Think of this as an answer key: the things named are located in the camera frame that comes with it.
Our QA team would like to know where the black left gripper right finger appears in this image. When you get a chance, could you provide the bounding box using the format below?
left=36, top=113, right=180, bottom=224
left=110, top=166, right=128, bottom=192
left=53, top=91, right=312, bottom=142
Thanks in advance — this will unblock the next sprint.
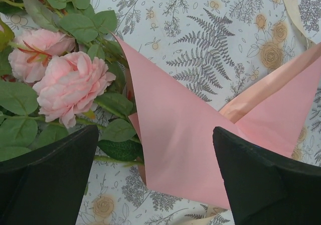
left=213, top=127, right=320, bottom=224

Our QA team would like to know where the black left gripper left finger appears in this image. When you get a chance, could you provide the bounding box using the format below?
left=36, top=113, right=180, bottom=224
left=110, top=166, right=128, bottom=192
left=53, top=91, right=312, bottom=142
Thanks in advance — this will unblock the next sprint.
left=1, top=125, right=99, bottom=225

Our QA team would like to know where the pink wrapping paper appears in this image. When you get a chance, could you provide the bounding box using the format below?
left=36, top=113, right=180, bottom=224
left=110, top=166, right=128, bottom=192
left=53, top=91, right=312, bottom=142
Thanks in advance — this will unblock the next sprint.
left=120, top=41, right=320, bottom=209

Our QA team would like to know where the artificial flower bouquet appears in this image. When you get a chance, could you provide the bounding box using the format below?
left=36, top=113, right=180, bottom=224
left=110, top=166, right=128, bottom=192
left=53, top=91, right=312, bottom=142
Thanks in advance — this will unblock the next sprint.
left=1, top=0, right=144, bottom=165

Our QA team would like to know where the cream ribbon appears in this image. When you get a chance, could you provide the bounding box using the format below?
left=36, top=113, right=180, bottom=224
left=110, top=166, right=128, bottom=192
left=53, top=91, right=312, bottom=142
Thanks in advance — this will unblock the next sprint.
left=183, top=0, right=316, bottom=225

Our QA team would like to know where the floral patterned table mat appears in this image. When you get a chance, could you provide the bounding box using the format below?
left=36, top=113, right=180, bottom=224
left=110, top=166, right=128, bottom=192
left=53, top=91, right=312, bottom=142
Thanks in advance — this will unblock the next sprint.
left=0, top=0, right=321, bottom=225

